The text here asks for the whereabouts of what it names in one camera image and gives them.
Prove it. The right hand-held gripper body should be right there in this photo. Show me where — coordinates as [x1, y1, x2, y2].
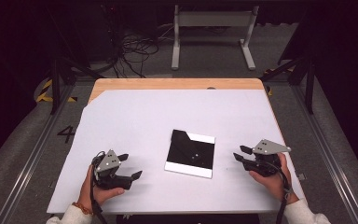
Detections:
[241, 138, 292, 178]

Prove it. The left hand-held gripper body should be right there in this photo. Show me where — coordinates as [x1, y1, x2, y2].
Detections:
[91, 149, 134, 190]

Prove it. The person's left hand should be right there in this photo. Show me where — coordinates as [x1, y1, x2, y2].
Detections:
[77, 164, 126, 212]

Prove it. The person's right hand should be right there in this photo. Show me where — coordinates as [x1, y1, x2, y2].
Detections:
[249, 153, 299, 204]

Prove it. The white paper sheet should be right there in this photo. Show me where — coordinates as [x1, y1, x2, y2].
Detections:
[46, 89, 309, 215]

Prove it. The black metal stand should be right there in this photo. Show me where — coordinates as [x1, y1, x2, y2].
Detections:
[48, 55, 105, 116]
[259, 55, 316, 115]

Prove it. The white metal stand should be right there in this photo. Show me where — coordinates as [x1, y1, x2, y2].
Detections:
[171, 4, 260, 71]

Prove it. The left hand-held gripper cable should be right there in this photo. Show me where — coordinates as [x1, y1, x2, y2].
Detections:
[89, 151, 109, 224]

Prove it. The hand-held gripper cable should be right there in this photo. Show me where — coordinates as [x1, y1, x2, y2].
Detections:
[89, 151, 109, 224]
[267, 161, 293, 224]

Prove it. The orange bead bracelet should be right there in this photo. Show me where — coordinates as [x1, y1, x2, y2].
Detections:
[71, 202, 94, 217]

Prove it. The aluminium floor rail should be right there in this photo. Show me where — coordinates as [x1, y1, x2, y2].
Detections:
[0, 83, 76, 224]
[292, 83, 358, 224]

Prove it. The right hand-held gripper cable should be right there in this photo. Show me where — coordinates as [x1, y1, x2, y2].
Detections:
[267, 161, 293, 224]

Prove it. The tangle of black floor cables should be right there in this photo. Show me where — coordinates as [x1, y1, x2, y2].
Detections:
[111, 31, 161, 78]

